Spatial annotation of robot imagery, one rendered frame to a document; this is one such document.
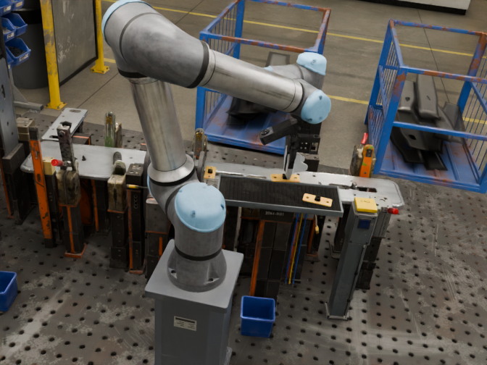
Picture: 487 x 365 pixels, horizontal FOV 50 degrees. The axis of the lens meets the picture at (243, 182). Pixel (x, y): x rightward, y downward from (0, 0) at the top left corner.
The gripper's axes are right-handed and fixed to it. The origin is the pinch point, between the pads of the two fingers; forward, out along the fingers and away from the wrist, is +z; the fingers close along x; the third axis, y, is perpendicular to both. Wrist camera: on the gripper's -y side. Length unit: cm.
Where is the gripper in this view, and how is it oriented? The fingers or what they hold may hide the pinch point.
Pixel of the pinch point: (285, 173)
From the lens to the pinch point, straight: 151.8
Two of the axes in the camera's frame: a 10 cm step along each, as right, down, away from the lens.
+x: -0.8, -5.5, 8.3
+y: 9.9, 0.4, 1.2
